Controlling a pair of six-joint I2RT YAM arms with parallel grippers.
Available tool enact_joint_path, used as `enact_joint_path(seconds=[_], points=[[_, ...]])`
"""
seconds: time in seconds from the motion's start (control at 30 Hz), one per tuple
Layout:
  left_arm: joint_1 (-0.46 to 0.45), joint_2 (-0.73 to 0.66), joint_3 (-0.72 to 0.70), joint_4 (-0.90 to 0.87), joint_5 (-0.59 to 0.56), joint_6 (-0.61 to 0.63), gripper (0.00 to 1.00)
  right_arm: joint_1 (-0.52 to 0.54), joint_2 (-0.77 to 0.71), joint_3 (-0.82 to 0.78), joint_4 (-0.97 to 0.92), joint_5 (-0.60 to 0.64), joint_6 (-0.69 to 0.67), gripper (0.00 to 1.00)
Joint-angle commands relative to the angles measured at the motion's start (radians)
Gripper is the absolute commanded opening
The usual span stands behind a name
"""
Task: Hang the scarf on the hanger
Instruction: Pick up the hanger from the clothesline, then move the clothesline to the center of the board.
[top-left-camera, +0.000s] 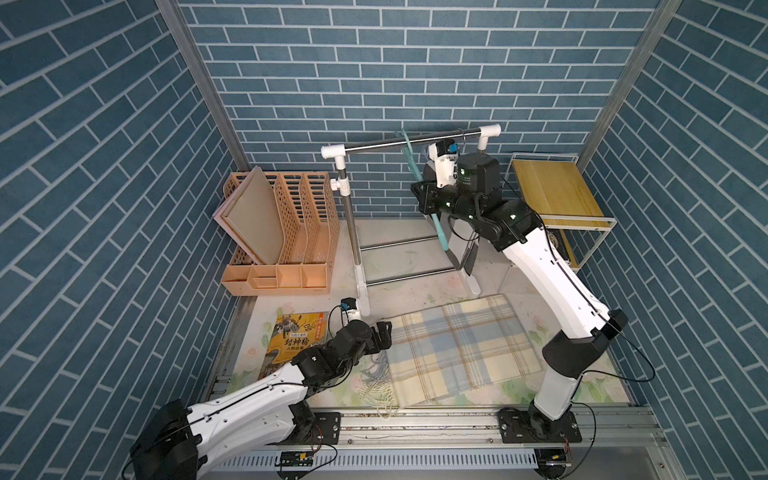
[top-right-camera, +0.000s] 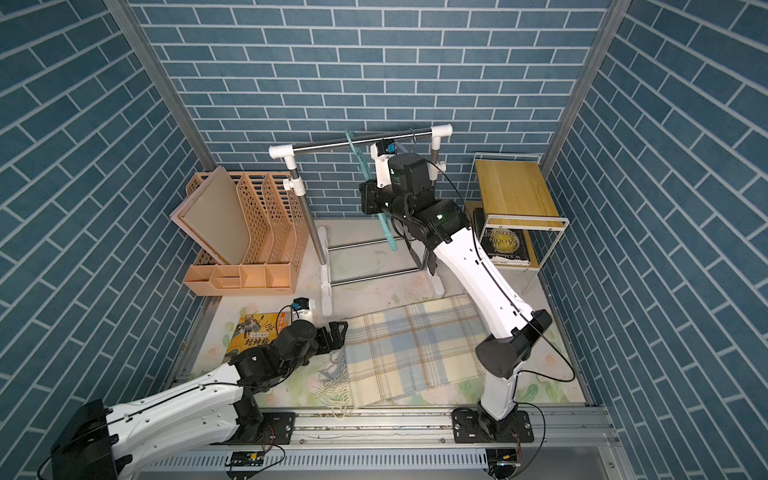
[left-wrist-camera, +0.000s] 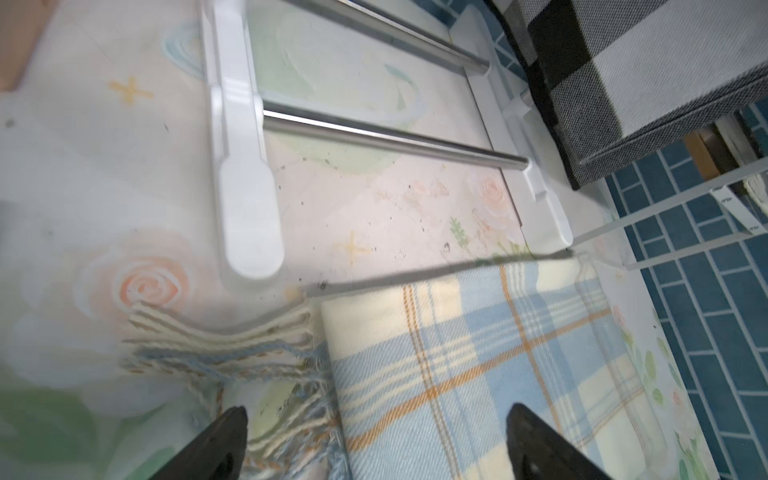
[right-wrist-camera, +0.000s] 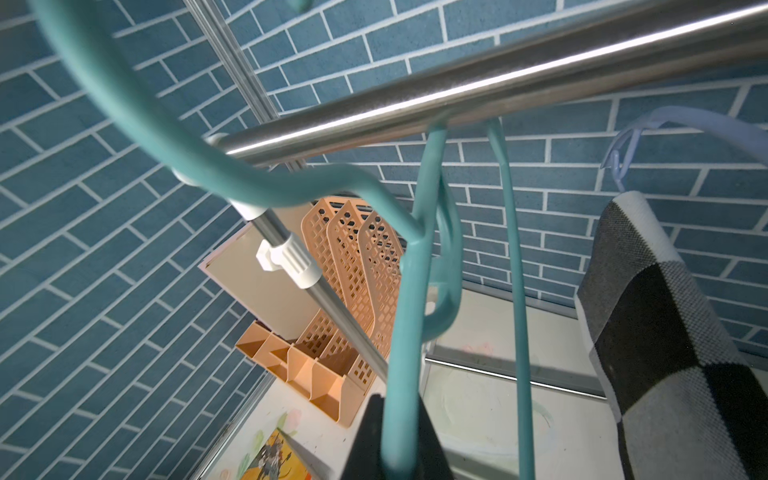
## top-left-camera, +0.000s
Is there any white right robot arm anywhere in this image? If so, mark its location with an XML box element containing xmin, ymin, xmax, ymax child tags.
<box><xmin>411</xmin><ymin>152</ymin><xmax>628</xmax><ymax>443</ymax></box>

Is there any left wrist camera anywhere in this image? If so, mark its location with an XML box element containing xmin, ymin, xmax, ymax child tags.
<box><xmin>340</xmin><ymin>297</ymin><xmax>362</xmax><ymax>325</ymax></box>

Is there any orange plastic file organizer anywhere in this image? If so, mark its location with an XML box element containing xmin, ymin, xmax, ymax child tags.
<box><xmin>221</xmin><ymin>171</ymin><xmax>340</xmax><ymax>296</ymax></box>

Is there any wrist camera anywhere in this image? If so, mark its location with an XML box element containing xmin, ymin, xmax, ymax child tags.
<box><xmin>340</xmin><ymin>297</ymin><xmax>362</xmax><ymax>325</ymax></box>
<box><xmin>427</xmin><ymin>139</ymin><xmax>459</xmax><ymax>188</ymax></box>

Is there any floral table mat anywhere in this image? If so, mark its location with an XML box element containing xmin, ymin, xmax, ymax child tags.
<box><xmin>230</xmin><ymin>218</ymin><xmax>631</xmax><ymax>409</ymax></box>

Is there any yellow blue plaid scarf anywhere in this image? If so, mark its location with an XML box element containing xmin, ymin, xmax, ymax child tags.
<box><xmin>351</xmin><ymin>295</ymin><xmax>543</xmax><ymax>410</ymax></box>

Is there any yellow illustrated comic book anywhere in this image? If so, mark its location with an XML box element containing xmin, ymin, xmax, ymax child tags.
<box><xmin>259</xmin><ymin>312</ymin><xmax>328</xmax><ymax>379</ymax></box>

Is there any teal green clothes hanger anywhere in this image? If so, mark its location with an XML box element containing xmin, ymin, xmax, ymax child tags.
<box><xmin>401</xmin><ymin>129</ymin><xmax>449</xmax><ymax>252</ymax></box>

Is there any wood and wire shelf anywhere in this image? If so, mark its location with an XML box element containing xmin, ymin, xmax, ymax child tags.
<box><xmin>506</xmin><ymin>152</ymin><xmax>617</xmax><ymax>271</ymax></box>

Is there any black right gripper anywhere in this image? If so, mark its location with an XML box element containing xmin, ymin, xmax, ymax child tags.
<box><xmin>409</xmin><ymin>181</ymin><xmax>478</xmax><ymax>232</ymax></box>

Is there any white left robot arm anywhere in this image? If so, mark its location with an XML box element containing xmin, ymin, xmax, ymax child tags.
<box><xmin>128</xmin><ymin>320</ymin><xmax>392</xmax><ymax>479</ymax></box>

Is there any white steel clothes rack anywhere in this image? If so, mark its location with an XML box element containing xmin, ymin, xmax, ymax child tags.
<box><xmin>320</xmin><ymin>123</ymin><xmax>503</xmax><ymax>318</ymax></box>

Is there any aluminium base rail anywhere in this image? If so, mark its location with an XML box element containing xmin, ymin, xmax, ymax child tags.
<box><xmin>198</xmin><ymin>406</ymin><xmax>681</xmax><ymax>479</ymax></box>

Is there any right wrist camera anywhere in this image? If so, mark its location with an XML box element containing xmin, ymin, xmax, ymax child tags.
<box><xmin>427</xmin><ymin>139</ymin><xmax>459</xmax><ymax>188</ymax></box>

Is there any beige flat board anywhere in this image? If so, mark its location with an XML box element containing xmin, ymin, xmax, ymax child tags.
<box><xmin>213</xmin><ymin>167</ymin><xmax>284</xmax><ymax>265</ymax></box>

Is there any black grey checkered scarf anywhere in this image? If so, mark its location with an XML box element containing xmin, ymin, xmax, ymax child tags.
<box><xmin>461</xmin><ymin>232</ymin><xmax>480</xmax><ymax>277</ymax></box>

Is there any green circuit board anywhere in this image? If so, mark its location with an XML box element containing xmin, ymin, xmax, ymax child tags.
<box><xmin>276</xmin><ymin>451</ymin><xmax>314</xmax><ymax>470</ymax></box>

